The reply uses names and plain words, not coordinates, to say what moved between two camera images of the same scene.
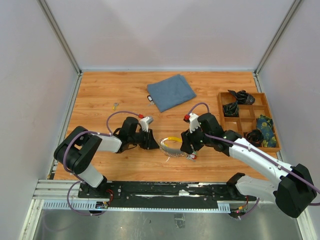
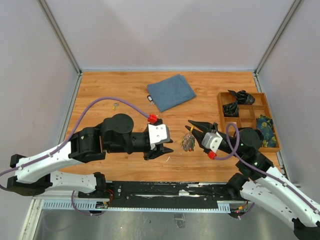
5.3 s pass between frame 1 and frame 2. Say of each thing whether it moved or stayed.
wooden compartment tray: stayed
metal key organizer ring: moved
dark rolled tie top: stayed
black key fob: stayed
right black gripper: moved
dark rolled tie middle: stayed
